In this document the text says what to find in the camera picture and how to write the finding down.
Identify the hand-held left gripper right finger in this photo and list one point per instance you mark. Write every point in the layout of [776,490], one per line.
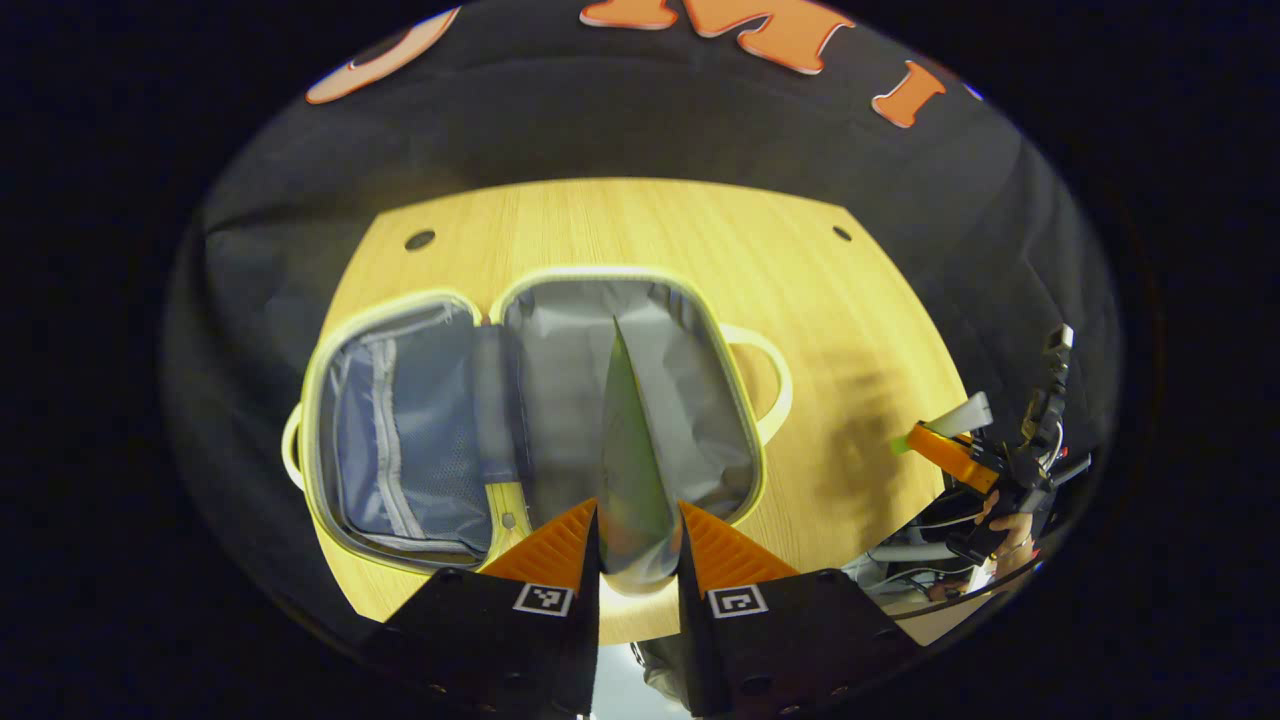
[690,580]

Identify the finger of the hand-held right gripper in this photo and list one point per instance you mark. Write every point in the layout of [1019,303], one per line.
[950,457]

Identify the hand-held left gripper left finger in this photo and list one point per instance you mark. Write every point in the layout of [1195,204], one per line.
[588,570]

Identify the green skin care tube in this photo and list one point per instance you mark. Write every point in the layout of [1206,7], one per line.
[635,480]

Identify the pale yellow suitcase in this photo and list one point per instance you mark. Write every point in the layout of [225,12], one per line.
[420,430]

